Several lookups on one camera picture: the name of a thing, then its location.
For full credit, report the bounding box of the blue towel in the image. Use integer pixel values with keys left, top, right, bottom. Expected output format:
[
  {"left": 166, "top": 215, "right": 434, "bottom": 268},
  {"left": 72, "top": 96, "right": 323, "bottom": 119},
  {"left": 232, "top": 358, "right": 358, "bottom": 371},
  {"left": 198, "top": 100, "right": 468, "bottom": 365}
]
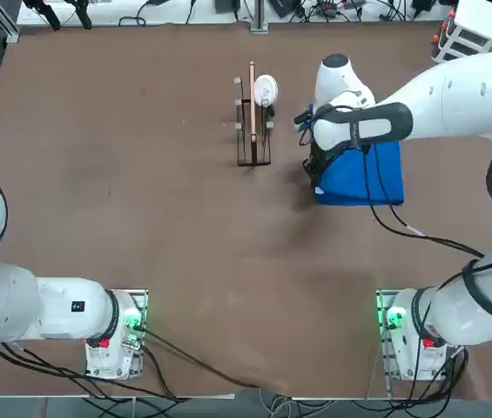
[{"left": 310, "top": 103, "right": 406, "bottom": 207}]

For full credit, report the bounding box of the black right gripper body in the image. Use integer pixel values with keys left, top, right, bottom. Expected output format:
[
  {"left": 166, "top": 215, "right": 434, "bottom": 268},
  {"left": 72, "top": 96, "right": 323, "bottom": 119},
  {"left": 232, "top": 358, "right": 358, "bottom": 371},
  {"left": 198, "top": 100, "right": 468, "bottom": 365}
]
[{"left": 301, "top": 145, "right": 332, "bottom": 192}]

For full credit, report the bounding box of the black tripod leg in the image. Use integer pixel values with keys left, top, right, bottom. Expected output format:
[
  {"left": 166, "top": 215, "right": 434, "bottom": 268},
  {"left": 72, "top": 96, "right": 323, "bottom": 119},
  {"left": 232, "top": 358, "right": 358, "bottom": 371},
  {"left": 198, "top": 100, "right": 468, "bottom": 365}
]
[
  {"left": 22, "top": 0, "right": 62, "bottom": 31},
  {"left": 67, "top": 0, "right": 93, "bottom": 30}
]

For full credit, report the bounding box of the black left arm cable bundle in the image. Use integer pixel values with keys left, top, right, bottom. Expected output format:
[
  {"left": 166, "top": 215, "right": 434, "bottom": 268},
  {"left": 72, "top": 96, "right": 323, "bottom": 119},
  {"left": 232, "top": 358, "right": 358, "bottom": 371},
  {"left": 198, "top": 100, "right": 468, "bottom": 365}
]
[{"left": 0, "top": 341, "right": 185, "bottom": 400}]

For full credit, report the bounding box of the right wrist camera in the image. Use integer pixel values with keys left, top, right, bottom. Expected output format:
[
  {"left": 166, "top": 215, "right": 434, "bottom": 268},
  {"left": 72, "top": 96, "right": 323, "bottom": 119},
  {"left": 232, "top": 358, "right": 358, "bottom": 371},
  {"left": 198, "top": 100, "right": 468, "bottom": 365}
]
[{"left": 293, "top": 109, "right": 317, "bottom": 135}]

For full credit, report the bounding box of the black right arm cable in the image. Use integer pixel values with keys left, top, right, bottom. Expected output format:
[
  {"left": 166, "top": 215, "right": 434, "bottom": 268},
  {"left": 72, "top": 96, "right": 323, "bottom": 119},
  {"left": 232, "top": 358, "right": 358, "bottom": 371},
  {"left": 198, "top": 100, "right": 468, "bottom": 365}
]
[{"left": 361, "top": 143, "right": 489, "bottom": 260}]

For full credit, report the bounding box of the aluminium corner bracket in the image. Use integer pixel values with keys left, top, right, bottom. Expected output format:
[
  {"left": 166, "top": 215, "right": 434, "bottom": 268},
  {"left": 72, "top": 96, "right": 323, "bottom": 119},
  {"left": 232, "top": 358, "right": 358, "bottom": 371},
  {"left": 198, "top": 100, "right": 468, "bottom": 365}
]
[{"left": 0, "top": 17, "right": 21, "bottom": 44}]

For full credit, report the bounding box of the black cable across table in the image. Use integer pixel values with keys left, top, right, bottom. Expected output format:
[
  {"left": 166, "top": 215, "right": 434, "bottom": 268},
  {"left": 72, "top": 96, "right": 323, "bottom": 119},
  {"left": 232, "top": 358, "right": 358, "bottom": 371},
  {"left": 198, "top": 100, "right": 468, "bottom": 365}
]
[{"left": 138, "top": 326, "right": 286, "bottom": 389}]

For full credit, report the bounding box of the black wire cup rack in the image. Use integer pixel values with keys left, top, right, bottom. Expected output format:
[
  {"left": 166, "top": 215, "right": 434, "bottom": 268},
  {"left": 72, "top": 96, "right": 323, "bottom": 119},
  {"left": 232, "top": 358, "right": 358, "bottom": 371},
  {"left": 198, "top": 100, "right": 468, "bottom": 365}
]
[{"left": 232, "top": 60, "right": 278, "bottom": 168}]

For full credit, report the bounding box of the white drawer cabinet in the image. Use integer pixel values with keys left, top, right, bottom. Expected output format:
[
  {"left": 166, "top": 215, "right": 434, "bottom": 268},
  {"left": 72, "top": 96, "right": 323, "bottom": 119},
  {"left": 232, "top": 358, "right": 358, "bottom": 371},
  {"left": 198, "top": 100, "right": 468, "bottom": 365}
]
[{"left": 429, "top": 0, "right": 492, "bottom": 66}]

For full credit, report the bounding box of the white paper cup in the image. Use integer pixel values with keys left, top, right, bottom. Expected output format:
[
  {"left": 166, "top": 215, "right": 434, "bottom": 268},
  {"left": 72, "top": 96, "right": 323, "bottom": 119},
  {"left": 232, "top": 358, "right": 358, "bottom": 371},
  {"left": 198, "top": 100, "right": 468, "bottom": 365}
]
[{"left": 253, "top": 74, "right": 280, "bottom": 108}]

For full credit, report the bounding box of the aluminium profile post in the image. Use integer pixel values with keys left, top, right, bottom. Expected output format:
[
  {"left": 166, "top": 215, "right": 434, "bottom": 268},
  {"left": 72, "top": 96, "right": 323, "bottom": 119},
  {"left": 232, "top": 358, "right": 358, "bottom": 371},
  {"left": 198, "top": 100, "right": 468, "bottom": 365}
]
[{"left": 249, "top": 0, "right": 270, "bottom": 34}]

